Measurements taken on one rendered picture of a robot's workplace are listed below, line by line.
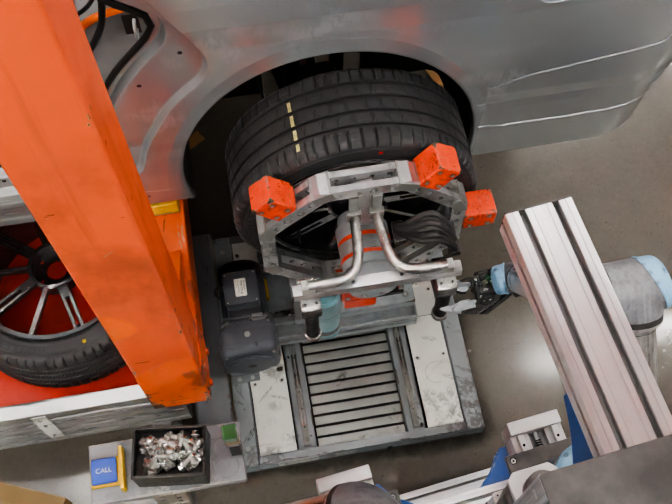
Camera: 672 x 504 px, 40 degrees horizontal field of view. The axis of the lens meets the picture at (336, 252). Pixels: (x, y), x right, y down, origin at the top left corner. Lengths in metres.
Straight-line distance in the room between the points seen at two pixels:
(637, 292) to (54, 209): 1.13
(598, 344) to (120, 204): 0.85
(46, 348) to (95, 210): 1.25
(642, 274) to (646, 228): 1.64
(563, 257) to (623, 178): 2.54
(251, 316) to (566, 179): 1.39
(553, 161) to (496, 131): 1.04
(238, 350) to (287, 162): 0.77
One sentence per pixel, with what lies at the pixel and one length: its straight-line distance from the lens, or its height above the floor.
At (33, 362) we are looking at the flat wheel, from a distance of 2.84.
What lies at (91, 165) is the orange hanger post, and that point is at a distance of 1.51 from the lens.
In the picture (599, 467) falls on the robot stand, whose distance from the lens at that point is 1.09.
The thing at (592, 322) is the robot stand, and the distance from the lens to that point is 1.14.
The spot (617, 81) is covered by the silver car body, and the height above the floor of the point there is 1.03.
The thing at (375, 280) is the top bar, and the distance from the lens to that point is 2.27.
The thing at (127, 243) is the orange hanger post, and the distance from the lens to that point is 1.74.
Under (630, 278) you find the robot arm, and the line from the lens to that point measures 1.96.
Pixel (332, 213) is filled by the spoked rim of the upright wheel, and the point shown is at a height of 0.82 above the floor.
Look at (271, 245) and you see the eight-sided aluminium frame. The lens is 2.41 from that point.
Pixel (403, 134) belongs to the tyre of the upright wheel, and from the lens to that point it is 2.26.
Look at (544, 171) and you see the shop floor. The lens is 3.63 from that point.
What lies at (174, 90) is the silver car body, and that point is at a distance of 2.28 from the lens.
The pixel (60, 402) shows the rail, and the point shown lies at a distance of 2.90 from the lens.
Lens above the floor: 3.05
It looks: 64 degrees down
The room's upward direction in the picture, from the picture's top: straight up
